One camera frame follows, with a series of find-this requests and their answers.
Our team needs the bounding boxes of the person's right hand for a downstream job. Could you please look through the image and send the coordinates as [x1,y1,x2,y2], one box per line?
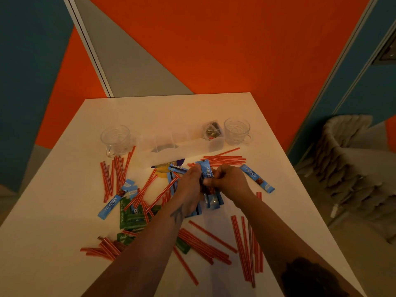
[203,165,255,208]

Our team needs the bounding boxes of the person's left hand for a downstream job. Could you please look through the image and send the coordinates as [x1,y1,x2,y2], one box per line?
[172,164,205,217]

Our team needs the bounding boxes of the person's right forearm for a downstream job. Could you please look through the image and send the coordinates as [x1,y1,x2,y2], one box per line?
[236,192,366,297]

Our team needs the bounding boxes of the person's left forearm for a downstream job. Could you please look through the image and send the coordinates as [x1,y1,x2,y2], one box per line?
[81,205,198,297]

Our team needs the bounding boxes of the clear plastic organizer box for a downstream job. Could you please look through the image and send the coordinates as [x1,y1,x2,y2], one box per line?
[135,120,225,168]

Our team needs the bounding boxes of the purple yellow packet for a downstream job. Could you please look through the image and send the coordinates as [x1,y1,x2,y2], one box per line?
[151,144,185,178]

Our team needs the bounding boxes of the dark tea bag packet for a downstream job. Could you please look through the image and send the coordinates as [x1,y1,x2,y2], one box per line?
[203,121,223,141]

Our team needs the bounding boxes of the clear glass cup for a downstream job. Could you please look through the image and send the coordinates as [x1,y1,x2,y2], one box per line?
[100,124,132,158]
[224,117,252,146]

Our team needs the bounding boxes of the scattered red stirring sticks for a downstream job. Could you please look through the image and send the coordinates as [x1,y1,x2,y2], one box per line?
[80,146,264,289]

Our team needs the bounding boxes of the green sachet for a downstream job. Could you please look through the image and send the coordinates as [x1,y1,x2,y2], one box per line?
[119,197,162,230]
[116,232,136,245]
[175,237,191,255]

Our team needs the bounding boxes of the woven wicker chair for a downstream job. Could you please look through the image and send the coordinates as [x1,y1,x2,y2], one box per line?
[312,114,396,245]

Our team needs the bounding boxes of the white partition frame strip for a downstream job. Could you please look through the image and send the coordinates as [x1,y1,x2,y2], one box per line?
[62,0,114,98]

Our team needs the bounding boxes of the dark wall fixture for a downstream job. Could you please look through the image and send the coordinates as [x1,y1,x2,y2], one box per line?
[371,34,396,66]

